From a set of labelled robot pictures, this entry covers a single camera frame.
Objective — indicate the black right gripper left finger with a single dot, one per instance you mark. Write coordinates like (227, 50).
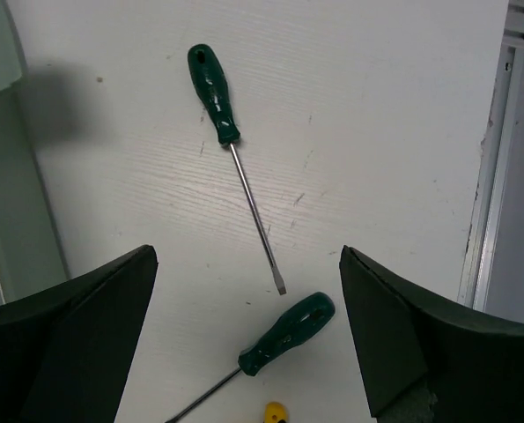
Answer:
(66, 352)

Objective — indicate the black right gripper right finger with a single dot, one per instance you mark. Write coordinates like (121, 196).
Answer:
(424, 358)

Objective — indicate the green plastic toolbox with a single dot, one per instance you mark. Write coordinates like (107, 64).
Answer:
(31, 259)

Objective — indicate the yellow black T-handle hex key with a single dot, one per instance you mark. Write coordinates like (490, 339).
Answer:
(275, 413)

